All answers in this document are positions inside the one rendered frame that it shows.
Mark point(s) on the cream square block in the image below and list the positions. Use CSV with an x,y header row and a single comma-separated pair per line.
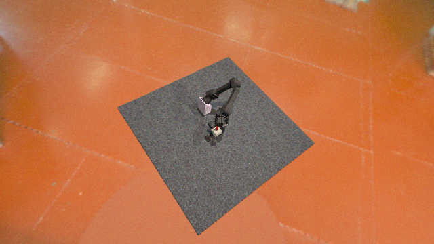
x,y
216,133

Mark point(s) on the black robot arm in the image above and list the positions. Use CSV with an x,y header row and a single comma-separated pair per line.
x,y
227,108

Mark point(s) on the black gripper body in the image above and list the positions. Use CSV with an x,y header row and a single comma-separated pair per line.
x,y
212,124

